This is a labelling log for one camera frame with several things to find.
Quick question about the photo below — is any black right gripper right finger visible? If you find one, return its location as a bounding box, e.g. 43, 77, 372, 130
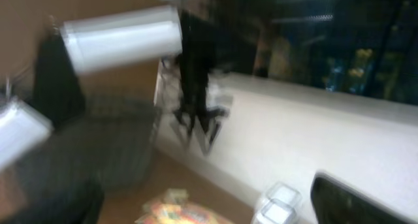
310, 172, 417, 224

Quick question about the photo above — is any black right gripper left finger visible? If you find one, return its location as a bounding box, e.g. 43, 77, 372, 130
1, 180, 105, 224

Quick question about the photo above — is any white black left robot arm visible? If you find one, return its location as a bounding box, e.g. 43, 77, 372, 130
1, 6, 183, 169

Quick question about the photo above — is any white barcode scanner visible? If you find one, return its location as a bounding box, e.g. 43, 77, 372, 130
251, 182, 302, 224

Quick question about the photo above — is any grey plastic mesh basket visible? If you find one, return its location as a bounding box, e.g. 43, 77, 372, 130
13, 96, 161, 201

